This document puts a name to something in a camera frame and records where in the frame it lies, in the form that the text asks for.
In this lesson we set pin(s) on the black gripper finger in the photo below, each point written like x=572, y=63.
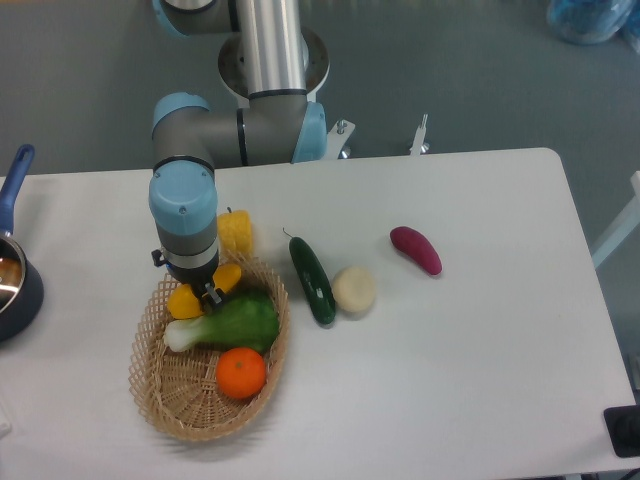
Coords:
x=211, y=297

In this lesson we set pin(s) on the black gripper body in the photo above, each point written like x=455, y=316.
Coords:
x=194, y=271

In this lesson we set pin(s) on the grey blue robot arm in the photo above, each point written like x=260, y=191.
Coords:
x=279, y=125

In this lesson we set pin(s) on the woven wicker basket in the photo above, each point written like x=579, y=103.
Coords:
x=177, y=393

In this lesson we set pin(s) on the green bok choy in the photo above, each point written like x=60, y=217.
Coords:
x=248, y=320

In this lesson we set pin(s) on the yellow corn cob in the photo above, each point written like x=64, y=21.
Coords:
x=235, y=233

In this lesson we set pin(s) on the orange fruit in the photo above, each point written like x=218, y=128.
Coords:
x=240, y=373

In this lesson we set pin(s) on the dark green cucumber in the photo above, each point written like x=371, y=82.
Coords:
x=313, y=279

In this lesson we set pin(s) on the purple sweet potato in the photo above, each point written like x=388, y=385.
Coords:
x=414, y=245

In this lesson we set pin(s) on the black device at edge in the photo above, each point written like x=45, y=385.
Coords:
x=623, y=428

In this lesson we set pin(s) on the blue plastic bag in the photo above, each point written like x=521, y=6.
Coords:
x=594, y=22

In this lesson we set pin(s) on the blue handled saucepan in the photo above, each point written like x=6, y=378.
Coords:
x=22, y=290

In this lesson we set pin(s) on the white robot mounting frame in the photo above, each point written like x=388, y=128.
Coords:
x=337, y=140

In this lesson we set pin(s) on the white frame at right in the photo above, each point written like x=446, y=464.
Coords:
x=619, y=229

